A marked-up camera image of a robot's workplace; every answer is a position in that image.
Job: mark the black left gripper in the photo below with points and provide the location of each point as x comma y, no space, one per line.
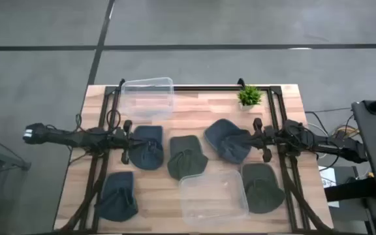
126,140

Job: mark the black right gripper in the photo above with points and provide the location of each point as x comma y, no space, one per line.
269,138

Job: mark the blue bucket hat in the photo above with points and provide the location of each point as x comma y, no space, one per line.
224,137
117,196
149,156

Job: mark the green bucket hat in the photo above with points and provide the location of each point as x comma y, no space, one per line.
186,156
261,192

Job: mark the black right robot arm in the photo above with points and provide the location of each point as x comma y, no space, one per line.
331,147

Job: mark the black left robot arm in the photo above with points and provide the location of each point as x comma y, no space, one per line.
64,137

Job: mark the small green potted plant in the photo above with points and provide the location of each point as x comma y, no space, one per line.
249,96

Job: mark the clear plastic container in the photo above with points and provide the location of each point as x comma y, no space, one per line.
212,199
147,98

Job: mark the black clamp knob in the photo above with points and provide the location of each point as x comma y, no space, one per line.
121,82
241,82

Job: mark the white paper sheet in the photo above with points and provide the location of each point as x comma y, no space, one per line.
328,178

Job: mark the black beam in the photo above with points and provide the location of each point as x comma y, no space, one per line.
351,191

